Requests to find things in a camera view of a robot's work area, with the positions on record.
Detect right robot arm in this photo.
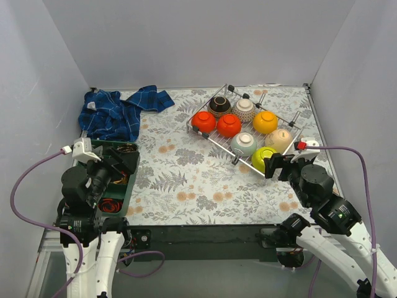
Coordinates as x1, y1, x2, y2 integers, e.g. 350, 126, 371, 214
264, 153, 396, 297

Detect white patterned bowl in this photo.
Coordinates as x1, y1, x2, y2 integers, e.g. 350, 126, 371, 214
231, 99, 256, 122

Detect black bowl with gold rim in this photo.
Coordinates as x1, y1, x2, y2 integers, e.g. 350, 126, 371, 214
207, 96, 231, 119

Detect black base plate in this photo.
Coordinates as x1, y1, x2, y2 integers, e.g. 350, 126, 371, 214
123, 223, 308, 264

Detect pale green celadon bowl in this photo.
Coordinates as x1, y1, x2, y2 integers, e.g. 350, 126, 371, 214
230, 132, 257, 157

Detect metal wire dish rack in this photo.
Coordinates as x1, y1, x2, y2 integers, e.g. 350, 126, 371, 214
186, 84, 303, 177

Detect yellow-orange bowl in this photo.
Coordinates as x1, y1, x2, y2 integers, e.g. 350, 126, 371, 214
252, 111, 278, 134

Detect aluminium frame rail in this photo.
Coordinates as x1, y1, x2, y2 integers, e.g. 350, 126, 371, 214
26, 230, 66, 297

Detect red-orange bowl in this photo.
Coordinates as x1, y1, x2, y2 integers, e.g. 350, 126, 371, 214
216, 114, 241, 138
191, 111, 216, 133

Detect beige bowl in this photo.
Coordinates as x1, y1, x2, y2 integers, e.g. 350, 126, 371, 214
265, 129, 292, 153

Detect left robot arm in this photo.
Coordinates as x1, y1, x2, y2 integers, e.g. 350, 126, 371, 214
56, 147, 140, 297

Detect lime green bowl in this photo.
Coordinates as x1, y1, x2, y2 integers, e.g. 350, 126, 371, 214
251, 147, 277, 173

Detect blue plaid cloth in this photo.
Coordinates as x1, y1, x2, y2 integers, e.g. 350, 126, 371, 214
78, 85, 174, 142

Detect red coiled cable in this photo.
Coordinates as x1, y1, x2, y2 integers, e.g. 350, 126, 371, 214
97, 198, 123, 215

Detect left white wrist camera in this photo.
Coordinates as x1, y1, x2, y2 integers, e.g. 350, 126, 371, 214
61, 137, 101, 164

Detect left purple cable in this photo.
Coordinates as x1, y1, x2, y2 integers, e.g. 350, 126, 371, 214
10, 150, 85, 298

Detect green compartment tray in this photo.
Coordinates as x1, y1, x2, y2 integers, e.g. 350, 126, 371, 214
91, 139, 138, 217

